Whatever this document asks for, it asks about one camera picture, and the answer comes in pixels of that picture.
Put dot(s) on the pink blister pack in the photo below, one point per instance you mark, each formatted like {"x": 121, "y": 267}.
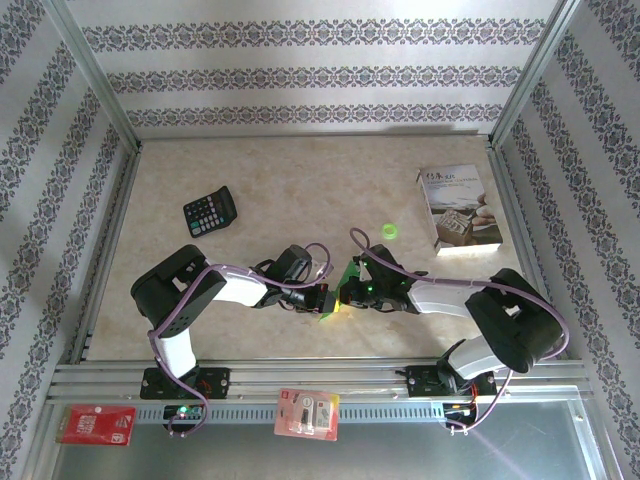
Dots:
{"x": 305, "y": 415}

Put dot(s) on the black desk calculator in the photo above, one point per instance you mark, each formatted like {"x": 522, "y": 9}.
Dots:
{"x": 210, "y": 212}

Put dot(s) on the steel shelf plate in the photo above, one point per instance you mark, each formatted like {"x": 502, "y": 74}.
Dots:
{"x": 400, "y": 455}

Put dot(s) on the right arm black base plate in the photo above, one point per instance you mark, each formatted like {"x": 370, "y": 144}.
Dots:
{"x": 420, "y": 382}

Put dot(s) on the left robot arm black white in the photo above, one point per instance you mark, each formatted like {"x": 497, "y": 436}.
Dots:
{"x": 170, "y": 295}

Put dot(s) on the book with photo cover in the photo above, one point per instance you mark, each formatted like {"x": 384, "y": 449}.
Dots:
{"x": 457, "y": 210}

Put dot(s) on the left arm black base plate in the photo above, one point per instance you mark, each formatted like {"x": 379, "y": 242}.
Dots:
{"x": 215, "y": 382}

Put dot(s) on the aluminium mounting rail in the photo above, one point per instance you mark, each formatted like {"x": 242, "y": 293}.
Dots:
{"x": 320, "y": 372}

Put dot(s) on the green square paper sheet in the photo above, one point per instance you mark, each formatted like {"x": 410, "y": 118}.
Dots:
{"x": 350, "y": 275}

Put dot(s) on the aluminium side rail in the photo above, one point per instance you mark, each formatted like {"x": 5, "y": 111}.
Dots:
{"x": 109, "y": 250}
{"x": 517, "y": 200}

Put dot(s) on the aluminium table edge rail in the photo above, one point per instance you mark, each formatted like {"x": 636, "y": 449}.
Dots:
{"x": 315, "y": 135}

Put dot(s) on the aluminium frame post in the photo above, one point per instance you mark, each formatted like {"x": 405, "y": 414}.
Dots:
{"x": 534, "y": 75}
{"x": 97, "y": 75}

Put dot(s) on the red card package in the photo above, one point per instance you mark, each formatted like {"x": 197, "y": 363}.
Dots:
{"x": 95, "y": 425}

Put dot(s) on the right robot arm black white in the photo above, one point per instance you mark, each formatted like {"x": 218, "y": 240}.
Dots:
{"x": 515, "y": 320}

